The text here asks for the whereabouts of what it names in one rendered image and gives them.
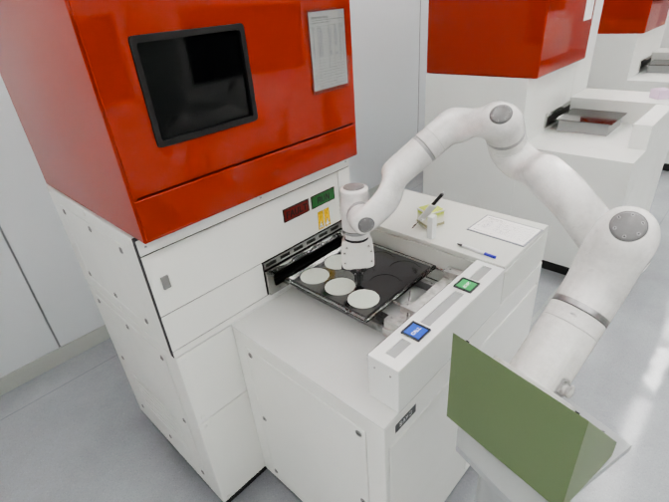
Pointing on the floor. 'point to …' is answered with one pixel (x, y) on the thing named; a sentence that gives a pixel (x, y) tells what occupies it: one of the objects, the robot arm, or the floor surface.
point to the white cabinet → (433, 441)
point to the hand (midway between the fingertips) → (358, 278)
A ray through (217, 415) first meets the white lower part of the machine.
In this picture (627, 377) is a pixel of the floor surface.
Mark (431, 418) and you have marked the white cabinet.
